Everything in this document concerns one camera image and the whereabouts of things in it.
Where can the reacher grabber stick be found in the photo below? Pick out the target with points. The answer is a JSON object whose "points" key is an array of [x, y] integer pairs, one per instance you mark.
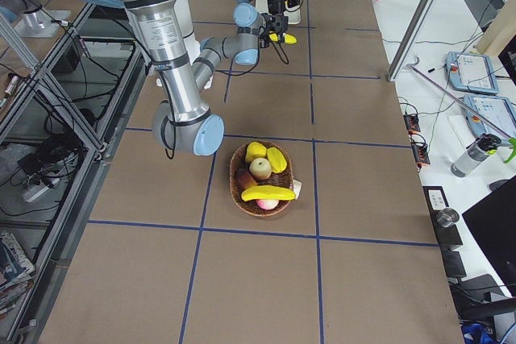
{"points": [[485, 120]]}

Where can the blue teach pendant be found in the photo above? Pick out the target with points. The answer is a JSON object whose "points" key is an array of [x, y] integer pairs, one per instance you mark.
{"points": [[472, 73], [498, 109]]}

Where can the stack of magazines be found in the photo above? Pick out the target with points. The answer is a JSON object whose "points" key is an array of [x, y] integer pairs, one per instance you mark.
{"points": [[17, 271]]}

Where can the steel cup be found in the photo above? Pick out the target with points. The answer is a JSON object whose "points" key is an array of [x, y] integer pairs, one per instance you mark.
{"points": [[447, 217]]}

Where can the white basket tag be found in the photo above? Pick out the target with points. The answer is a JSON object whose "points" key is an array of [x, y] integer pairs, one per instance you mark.
{"points": [[297, 187]]}

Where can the orange circuit board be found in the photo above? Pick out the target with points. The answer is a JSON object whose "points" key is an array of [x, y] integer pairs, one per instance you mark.
{"points": [[418, 143]]}

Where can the pale apple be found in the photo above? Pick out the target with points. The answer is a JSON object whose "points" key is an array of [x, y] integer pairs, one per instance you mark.
{"points": [[260, 168]]}

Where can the lower blue teach pendant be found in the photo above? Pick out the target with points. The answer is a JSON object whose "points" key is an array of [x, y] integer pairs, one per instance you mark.
{"points": [[498, 109]]}

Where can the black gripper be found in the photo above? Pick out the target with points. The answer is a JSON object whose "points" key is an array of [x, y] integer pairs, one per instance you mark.
{"points": [[276, 5], [276, 22]]}

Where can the yellow mango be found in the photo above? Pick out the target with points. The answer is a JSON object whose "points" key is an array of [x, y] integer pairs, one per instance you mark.
{"points": [[255, 150]]}

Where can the dark red apple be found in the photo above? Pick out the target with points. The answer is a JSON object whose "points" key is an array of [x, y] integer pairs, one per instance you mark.
{"points": [[245, 179]]}

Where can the black monitor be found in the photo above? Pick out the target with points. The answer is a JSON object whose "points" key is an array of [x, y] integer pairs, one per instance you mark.
{"points": [[491, 221]]}

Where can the brown wicker basket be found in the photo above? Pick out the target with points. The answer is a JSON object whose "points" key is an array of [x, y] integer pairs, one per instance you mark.
{"points": [[283, 179]]}

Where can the pink peach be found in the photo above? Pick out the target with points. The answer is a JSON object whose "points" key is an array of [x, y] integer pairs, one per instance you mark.
{"points": [[267, 204]]}

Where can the white bear tray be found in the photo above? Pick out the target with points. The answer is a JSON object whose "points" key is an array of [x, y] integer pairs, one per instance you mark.
{"points": [[294, 18]]}

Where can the aluminium frame post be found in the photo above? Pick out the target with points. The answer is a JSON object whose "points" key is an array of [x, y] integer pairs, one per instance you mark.
{"points": [[409, 38]]}

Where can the upper blue teach pendant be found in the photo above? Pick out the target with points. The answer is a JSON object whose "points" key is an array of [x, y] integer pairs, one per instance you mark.
{"points": [[472, 73]]}

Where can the yellow star fruit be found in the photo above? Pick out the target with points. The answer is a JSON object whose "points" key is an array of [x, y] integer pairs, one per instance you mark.
{"points": [[276, 159]]}

